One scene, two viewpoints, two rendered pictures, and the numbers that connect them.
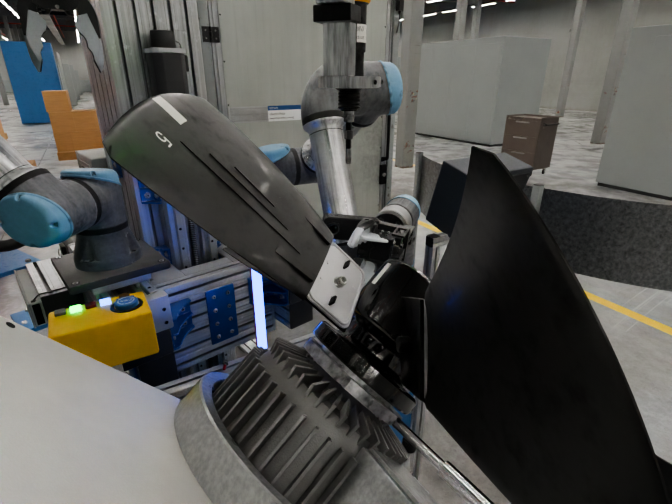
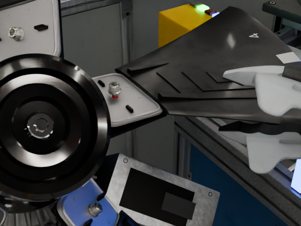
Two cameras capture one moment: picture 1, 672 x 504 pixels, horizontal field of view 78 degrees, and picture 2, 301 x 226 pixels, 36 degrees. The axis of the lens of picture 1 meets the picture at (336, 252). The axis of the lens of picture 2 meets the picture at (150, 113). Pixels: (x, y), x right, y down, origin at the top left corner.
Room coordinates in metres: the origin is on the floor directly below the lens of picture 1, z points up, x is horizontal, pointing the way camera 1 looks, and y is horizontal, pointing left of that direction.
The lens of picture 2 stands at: (0.53, -0.41, 1.44)
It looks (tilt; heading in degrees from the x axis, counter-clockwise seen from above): 35 degrees down; 89
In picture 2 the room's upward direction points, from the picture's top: straight up
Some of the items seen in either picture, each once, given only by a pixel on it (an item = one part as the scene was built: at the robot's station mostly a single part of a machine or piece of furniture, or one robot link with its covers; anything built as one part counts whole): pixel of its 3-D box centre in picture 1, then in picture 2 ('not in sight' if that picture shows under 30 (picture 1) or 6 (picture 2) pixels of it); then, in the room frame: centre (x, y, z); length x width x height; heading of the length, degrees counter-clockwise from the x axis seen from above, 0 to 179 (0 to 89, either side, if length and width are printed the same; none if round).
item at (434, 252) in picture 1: (430, 267); not in sight; (1.09, -0.27, 0.96); 0.03 x 0.03 x 0.20; 32
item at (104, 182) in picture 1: (92, 195); not in sight; (0.96, 0.57, 1.20); 0.13 x 0.12 x 0.14; 172
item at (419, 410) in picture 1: (416, 418); not in sight; (1.09, -0.27, 0.39); 0.04 x 0.04 x 0.78; 32
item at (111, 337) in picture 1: (105, 335); (200, 42); (0.65, 0.43, 1.02); 0.16 x 0.10 x 0.11; 122
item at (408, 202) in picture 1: (400, 216); not in sight; (0.90, -0.14, 1.17); 0.11 x 0.08 x 0.09; 159
